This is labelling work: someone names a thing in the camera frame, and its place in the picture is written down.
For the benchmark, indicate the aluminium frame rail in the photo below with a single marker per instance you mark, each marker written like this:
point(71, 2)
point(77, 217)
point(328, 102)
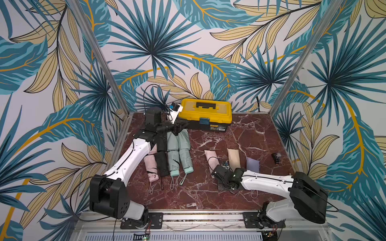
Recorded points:
point(319, 32)
point(90, 36)

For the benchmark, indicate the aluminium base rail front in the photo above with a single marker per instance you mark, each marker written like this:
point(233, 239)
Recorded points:
point(197, 225)

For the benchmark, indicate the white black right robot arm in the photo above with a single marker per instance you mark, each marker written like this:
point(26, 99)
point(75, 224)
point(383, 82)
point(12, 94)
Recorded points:
point(302, 197)

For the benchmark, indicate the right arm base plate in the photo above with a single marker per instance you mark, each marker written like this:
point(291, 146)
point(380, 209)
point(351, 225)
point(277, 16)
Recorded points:
point(259, 220)

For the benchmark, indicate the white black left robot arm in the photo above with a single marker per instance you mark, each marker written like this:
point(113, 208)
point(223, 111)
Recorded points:
point(108, 193)

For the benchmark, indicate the small black electrical part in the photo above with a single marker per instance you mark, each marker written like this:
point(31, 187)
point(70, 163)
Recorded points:
point(276, 157)

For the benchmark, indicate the pink umbrella sleeve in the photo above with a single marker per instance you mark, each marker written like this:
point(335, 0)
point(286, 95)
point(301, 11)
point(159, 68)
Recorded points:
point(153, 150)

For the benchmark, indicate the black sleeved umbrella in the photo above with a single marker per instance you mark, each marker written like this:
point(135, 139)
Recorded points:
point(162, 163)

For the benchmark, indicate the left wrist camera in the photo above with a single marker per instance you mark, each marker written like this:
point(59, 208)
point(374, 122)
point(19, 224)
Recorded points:
point(174, 110)

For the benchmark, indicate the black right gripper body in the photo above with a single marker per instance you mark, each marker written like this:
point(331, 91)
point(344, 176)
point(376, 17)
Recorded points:
point(219, 174)

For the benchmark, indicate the lavender sleeved umbrella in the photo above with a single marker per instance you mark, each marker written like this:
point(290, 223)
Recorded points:
point(252, 165)

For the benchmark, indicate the pink sleeved umbrella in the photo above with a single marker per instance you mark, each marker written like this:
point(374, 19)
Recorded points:
point(212, 159)

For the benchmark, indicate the yellow black toolbox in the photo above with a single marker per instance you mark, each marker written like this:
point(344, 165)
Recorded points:
point(206, 115)

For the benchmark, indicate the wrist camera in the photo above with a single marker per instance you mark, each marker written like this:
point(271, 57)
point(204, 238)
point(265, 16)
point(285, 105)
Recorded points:
point(174, 110)
point(226, 165)

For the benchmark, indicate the aluminium frame rail right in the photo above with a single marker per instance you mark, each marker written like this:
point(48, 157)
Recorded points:
point(319, 32)

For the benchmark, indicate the beige sleeved umbrella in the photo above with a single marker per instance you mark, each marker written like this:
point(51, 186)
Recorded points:
point(233, 159)

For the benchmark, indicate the aluminium frame rail left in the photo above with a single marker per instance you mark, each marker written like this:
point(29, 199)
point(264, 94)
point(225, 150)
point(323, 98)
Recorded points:
point(90, 36)

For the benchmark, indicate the mint sleeved umbrella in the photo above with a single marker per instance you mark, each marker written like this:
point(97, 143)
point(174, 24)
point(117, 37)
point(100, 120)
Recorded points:
point(174, 163)
point(186, 161)

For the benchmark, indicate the mint umbrella sleeve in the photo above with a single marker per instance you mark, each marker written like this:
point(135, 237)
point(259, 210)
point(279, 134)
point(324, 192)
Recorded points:
point(184, 140)
point(172, 142)

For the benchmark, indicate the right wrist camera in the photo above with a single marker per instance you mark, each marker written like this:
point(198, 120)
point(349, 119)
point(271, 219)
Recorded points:
point(226, 165)

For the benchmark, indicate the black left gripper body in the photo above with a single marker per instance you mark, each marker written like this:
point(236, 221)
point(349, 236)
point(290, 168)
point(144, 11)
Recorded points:
point(165, 126)

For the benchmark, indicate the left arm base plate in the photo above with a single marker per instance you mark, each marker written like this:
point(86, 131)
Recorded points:
point(152, 220)

